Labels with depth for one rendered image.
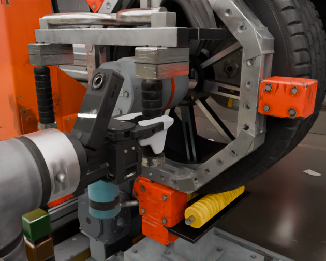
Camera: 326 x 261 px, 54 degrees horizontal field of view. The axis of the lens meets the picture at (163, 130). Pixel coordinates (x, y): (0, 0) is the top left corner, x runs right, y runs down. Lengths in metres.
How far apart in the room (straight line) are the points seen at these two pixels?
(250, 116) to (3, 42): 0.76
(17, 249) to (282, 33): 0.61
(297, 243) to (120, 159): 1.40
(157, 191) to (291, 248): 0.97
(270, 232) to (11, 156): 1.55
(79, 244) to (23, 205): 1.08
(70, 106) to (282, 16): 0.80
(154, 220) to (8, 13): 0.73
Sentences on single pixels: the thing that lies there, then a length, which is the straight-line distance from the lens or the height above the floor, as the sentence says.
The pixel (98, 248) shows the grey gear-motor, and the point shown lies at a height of 0.15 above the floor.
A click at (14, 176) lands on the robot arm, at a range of 0.37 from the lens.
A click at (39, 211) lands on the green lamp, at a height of 0.66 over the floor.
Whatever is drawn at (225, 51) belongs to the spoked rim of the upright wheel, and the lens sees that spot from 0.81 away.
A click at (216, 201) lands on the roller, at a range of 0.91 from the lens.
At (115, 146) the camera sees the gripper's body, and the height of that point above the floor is 0.82.
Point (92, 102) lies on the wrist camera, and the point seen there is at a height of 0.88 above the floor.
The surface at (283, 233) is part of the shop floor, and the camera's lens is 1.81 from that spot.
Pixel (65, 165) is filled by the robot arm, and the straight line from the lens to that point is 0.40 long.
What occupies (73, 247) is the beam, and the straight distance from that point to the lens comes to 1.45.
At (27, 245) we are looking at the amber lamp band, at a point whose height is 0.61.
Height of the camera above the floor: 0.97
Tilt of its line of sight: 17 degrees down
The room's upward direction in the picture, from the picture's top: straight up
